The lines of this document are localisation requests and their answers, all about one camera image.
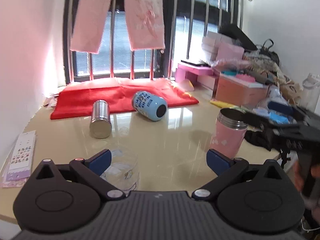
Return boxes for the black cloth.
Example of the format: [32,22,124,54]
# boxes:
[244,130,272,151]

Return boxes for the red cloth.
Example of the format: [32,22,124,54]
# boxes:
[50,77,199,120]

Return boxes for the pink shell-shaped item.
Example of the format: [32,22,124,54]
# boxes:
[178,79,195,92]

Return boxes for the person's right hand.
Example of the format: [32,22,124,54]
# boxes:
[293,161,319,210]

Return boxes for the steel window guard rail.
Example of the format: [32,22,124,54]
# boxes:
[62,0,251,83]

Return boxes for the pink pants with dog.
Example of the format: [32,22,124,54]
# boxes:
[70,0,165,54]

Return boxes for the pink cup with black text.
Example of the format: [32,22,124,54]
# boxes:
[210,108,248,159]

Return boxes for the purple sticker sheet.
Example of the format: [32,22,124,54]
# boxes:
[1,131,36,188]

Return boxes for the black dark device on shelf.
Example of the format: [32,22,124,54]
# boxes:
[181,59,210,67]

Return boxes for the yellow tube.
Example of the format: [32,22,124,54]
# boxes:
[210,99,237,108]

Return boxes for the large pink storage box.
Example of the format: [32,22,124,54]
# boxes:
[213,79,268,106]

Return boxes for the clear glass with stickers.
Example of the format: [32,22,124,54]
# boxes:
[100,147,140,195]

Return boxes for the silver steel cup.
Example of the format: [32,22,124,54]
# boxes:
[89,100,112,139]

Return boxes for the blue cup with text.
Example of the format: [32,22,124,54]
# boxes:
[132,91,168,121]

